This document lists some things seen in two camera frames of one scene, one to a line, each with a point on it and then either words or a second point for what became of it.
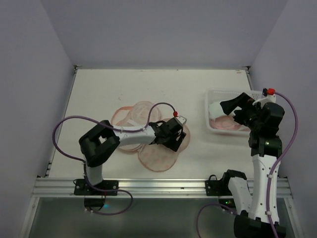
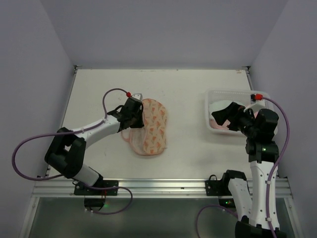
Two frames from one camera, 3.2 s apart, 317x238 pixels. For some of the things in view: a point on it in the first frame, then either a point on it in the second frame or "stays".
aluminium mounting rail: (64, 187) stays
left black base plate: (81, 188) stays
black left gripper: (177, 138) to (135, 112)
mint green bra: (215, 110) stays
